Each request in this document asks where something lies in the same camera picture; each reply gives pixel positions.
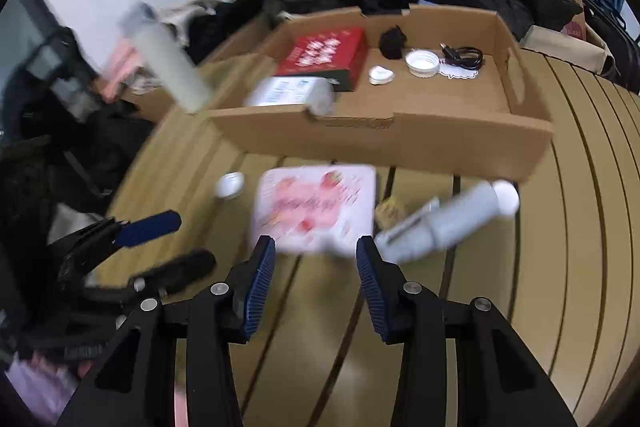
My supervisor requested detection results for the white tube bottle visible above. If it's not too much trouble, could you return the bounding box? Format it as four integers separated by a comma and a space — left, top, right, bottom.
374, 180, 520, 263

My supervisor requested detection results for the pink wet wipes pack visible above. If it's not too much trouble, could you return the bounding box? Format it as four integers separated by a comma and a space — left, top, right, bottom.
250, 165, 378, 258

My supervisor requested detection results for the white plastic jar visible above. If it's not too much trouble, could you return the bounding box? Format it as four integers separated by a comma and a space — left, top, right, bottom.
243, 76, 334, 117

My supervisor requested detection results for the red printed box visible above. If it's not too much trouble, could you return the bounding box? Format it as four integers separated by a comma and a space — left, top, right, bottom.
276, 27, 369, 92

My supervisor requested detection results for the small white round case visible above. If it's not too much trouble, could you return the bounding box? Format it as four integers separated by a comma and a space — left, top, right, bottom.
369, 66, 395, 86

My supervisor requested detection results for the black cable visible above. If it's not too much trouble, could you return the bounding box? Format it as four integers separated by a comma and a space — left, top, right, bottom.
439, 42, 485, 70

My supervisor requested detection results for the black charger plug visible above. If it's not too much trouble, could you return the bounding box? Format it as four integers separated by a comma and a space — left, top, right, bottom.
378, 26, 408, 60

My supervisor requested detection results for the purple sleeve forearm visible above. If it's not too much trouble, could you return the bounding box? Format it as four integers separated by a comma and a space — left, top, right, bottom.
6, 353, 79, 426

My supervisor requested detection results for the pink puffer jacket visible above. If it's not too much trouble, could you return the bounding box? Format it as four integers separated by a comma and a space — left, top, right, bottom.
174, 385, 189, 427

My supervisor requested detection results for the black stroller cart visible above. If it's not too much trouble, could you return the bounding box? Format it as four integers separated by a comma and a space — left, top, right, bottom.
1, 27, 154, 215

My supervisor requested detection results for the folding slatted camping table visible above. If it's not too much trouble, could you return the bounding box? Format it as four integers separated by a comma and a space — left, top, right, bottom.
94, 5, 640, 427

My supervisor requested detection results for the large cardboard box left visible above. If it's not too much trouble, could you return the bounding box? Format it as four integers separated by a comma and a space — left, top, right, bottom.
96, 13, 274, 122

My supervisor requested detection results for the white thermos bottle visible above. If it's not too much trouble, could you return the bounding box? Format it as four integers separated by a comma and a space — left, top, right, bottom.
120, 2, 213, 114

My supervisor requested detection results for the pink backpack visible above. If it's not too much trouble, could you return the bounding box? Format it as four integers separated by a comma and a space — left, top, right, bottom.
99, 38, 143, 103

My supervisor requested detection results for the shallow cardboard tray box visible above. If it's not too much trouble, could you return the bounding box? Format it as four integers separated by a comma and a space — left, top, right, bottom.
207, 5, 553, 182

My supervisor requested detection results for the black suitcase bag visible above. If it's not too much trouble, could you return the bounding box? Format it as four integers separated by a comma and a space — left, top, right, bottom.
582, 0, 639, 94

